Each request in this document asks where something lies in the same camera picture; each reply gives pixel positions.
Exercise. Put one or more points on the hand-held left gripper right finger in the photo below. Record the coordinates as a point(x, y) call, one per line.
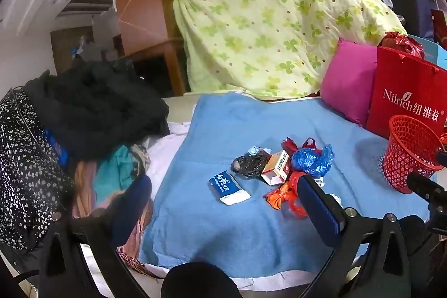
point(314, 203)

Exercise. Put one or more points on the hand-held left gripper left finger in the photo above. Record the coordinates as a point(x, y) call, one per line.
point(134, 200)

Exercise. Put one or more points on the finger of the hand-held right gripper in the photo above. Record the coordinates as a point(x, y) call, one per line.
point(422, 188)

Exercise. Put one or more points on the orange red wrapper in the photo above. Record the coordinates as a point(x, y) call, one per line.
point(279, 195)

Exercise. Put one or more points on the red plastic basket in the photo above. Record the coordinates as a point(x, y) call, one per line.
point(401, 158)

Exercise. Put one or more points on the blue plastic bag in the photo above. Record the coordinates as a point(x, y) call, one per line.
point(310, 160)

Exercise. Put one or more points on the red and white medicine box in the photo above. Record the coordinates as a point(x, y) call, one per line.
point(277, 168)

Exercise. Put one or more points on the red ribbon cloth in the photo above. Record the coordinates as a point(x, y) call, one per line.
point(288, 144)

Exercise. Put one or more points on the black plastic bag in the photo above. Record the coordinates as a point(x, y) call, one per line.
point(251, 165)

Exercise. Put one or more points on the small white-blue wrapper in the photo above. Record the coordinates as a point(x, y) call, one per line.
point(255, 150)

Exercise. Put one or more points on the blue and white box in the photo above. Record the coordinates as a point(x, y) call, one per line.
point(225, 186)

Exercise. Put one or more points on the teal cloth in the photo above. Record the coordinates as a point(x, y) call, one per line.
point(111, 172)

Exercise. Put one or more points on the patterned brown cloth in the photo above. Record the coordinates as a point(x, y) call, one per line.
point(83, 186)

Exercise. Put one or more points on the blue towel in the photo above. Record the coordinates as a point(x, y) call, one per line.
point(227, 231)

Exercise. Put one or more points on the black clothes pile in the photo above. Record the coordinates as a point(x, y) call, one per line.
point(97, 109)

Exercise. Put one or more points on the red paper bag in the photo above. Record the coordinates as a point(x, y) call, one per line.
point(401, 74)

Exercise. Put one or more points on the black floral cloth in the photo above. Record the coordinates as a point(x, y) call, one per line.
point(21, 162)

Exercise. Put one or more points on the pink pillow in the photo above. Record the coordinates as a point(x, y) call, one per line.
point(345, 81)

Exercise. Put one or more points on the light blue shoe box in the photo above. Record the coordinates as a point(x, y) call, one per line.
point(436, 53)

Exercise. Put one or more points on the red plastic bag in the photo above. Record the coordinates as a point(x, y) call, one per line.
point(401, 41)

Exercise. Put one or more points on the red gift box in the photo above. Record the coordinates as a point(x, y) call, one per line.
point(440, 25)

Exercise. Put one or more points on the wooden door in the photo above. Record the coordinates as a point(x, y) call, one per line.
point(63, 43)

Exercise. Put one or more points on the navy tote bag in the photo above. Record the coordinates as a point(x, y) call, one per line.
point(412, 4)

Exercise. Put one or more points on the green floral quilt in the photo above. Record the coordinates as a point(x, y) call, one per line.
point(262, 22)

